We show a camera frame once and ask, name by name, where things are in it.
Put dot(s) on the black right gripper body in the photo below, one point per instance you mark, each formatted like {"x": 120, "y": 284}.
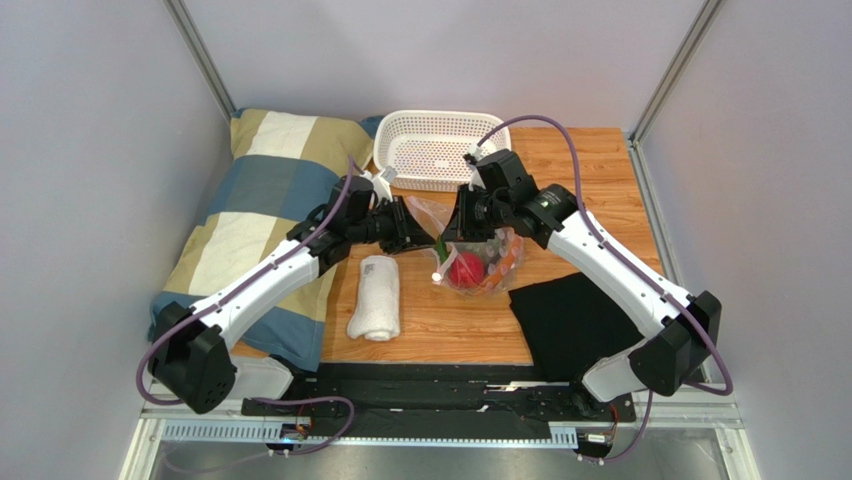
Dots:
{"x": 465, "y": 217}

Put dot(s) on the plaid blue beige pillow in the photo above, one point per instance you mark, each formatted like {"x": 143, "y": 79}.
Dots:
{"x": 284, "y": 166}

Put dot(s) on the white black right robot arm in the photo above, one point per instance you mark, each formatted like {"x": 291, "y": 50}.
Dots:
{"x": 678, "y": 330}

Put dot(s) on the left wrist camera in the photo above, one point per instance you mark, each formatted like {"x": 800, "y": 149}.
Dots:
{"x": 365, "y": 192}

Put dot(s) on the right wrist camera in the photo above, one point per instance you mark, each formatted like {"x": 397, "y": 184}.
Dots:
{"x": 502, "y": 173}

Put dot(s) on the rolled white towel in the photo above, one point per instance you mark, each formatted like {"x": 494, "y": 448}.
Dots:
{"x": 377, "y": 313}

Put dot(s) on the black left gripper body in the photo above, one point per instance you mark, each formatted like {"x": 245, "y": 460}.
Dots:
{"x": 378, "y": 227}

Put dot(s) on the red fake tomato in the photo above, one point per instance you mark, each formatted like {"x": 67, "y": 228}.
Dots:
{"x": 467, "y": 271}

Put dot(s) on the aluminium frame rail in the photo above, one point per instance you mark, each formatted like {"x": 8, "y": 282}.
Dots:
{"x": 682, "y": 437}

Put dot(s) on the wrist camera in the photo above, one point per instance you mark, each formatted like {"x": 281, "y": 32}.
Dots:
{"x": 365, "y": 192}
{"x": 502, "y": 173}

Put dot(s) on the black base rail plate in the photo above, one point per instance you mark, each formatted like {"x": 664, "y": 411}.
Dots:
{"x": 440, "y": 402}

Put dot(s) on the black cloth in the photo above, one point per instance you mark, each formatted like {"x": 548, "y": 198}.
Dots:
{"x": 569, "y": 324}

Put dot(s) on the green fake chili pepper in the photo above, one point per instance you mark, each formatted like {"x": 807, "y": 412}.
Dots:
{"x": 441, "y": 250}

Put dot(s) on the white perforated plastic basket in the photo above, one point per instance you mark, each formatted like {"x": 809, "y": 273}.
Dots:
{"x": 426, "y": 148}

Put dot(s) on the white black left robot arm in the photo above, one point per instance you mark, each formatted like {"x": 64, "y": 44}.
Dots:
{"x": 190, "y": 354}

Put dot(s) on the clear zip top bag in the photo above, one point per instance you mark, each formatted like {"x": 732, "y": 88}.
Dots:
{"x": 434, "y": 217}

